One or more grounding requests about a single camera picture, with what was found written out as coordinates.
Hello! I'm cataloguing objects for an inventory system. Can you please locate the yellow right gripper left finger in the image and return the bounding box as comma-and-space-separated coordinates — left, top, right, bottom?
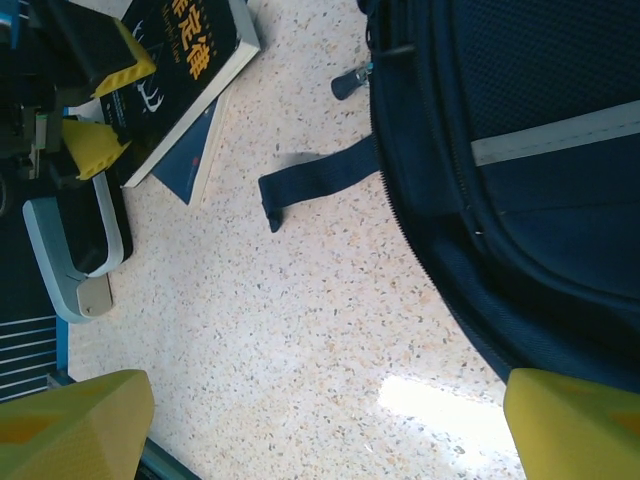
0, 368, 156, 480

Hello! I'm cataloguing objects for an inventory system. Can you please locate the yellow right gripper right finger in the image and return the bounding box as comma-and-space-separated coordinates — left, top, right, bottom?
502, 367, 640, 480

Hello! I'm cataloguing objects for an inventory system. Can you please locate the black book gold title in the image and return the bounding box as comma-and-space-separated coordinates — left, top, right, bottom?
98, 0, 262, 190

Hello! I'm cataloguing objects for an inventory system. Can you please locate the thin blue book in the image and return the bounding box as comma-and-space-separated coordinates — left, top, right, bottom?
151, 93, 232, 207

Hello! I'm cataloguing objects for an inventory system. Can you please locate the navy blue backpack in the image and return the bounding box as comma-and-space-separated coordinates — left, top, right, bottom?
257, 0, 640, 396

